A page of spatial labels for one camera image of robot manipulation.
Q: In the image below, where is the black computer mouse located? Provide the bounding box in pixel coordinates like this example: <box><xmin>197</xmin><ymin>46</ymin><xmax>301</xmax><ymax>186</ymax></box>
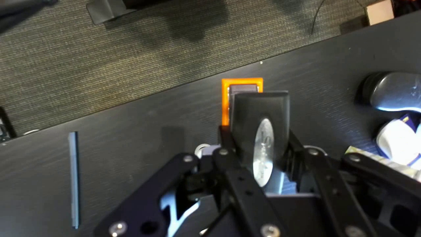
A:
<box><xmin>361</xmin><ymin>71</ymin><xmax>421</xmax><ymax>114</ymax></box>

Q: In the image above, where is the brown cardboard box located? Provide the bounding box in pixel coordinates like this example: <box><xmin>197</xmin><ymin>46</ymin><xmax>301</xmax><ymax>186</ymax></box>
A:
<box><xmin>366</xmin><ymin>0</ymin><xmax>395</xmax><ymax>25</ymax></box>

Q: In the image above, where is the grey blue pen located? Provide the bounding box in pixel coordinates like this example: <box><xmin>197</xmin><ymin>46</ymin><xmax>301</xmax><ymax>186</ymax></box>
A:
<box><xmin>68</xmin><ymin>132</ymin><xmax>81</xmax><ymax>231</ymax></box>

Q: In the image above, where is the black floor cable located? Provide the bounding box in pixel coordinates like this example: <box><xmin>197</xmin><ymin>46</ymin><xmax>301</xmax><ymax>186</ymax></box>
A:
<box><xmin>310</xmin><ymin>0</ymin><xmax>328</xmax><ymax>36</ymax></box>

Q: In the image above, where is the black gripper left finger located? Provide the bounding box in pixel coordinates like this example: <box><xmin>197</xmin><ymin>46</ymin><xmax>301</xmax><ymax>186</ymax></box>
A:
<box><xmin>219</xmin><ymin>125</ymin><xmax>239</xmax><ymax>157</ymax></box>

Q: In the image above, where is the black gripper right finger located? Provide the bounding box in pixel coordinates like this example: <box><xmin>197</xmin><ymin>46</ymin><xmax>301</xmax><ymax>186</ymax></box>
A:
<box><xmin>286</xmin><ymin>132</ymin><xmax>306</xmax><ymax>177</ymax></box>

